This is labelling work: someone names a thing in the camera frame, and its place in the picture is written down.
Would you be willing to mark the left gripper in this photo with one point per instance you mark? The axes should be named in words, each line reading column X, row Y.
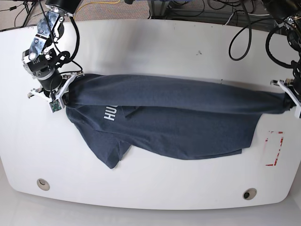
column 296, row 88

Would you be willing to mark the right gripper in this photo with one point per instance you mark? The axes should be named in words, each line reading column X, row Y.
column 52, row 82

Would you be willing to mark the dark blue t-shirt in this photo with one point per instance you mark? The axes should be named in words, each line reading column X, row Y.
column 176, row 118

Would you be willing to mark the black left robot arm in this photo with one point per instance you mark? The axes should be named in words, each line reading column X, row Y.
column 287, row 14

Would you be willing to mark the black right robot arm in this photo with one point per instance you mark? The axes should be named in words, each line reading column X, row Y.
column 43, row 58

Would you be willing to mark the red tape rectangle marking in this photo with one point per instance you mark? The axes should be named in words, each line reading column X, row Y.
column 272, row 148

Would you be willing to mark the black tripod leg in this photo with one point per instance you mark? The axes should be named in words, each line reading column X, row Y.
column 29, row 5

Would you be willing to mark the left table cable grommet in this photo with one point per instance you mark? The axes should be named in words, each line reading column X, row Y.
column 43, row 184

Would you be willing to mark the table cable grommet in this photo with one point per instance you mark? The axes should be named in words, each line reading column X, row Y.
column 43, row 184
column 249, row 194

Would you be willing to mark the right table cable grommet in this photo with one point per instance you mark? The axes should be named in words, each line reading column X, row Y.
column 249, row 194

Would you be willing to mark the aluminium frame stand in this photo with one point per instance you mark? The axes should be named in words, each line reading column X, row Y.
column 158, row 7

